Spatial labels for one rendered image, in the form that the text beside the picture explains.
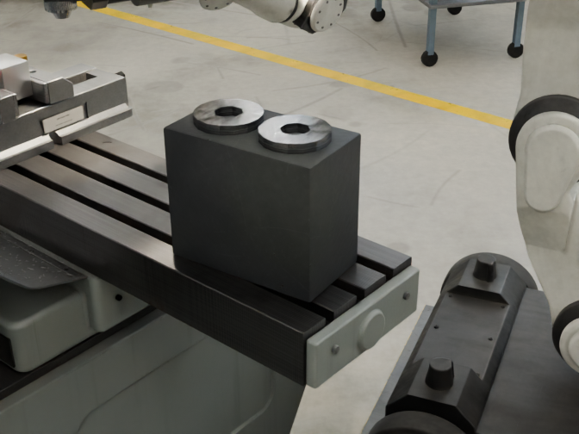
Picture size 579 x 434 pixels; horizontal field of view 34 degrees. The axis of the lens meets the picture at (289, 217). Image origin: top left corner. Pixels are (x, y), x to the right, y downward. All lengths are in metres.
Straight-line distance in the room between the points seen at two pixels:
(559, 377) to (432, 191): 1.88
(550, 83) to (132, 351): 0.77
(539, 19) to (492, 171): 2.31
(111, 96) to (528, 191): 0.74
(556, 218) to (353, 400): 1.14
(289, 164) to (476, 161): 2.70
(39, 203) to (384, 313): 0.55
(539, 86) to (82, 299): 0.75
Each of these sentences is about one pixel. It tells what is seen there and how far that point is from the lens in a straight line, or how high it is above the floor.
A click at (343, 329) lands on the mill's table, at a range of 1.16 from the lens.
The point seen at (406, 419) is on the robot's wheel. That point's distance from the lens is 1.54.
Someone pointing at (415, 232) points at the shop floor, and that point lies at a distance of 3.23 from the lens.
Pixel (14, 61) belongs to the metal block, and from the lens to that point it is 1.62.
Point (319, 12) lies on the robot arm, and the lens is 1.64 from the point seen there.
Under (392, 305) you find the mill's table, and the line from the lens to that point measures 1.24.
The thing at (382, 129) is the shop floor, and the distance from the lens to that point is 4.01.
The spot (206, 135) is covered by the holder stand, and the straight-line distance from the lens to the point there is 1.17.
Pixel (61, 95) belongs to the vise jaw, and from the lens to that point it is 1.63.
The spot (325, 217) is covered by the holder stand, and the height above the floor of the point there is 1.05.
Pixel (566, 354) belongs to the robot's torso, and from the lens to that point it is 1.61.
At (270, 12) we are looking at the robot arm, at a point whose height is 1.14.
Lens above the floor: 1.60
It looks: 29 degrees down
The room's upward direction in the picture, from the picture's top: straight up
